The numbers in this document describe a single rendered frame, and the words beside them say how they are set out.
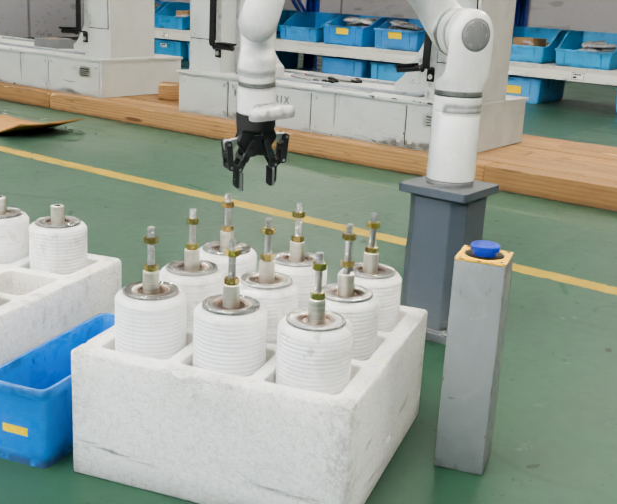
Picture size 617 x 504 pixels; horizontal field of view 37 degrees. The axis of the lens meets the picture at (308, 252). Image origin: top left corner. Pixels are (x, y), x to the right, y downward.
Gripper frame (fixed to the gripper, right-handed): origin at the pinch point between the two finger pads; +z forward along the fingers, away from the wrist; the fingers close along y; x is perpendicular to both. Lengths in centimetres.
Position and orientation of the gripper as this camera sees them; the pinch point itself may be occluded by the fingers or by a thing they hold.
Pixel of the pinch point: (254, 180)
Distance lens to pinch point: 179.9
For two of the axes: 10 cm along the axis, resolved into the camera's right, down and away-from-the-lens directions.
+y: -8.5, 1.8, -4.9
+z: -0.4, 9.1, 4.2
